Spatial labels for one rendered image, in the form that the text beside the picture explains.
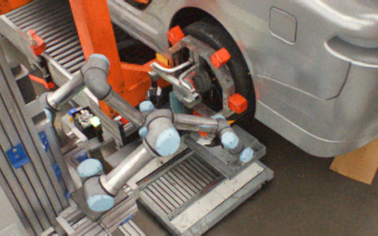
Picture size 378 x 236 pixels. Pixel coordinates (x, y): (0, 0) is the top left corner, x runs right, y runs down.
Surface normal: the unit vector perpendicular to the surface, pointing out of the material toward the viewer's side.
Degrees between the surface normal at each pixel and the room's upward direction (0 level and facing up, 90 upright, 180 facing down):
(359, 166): 2
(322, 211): 0
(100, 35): 90
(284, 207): 0
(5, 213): 90
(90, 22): 90
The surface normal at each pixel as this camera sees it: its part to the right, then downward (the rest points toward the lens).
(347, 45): 0.22, -0.73
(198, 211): -0.08, -0.72
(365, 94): 0.00, 0.68
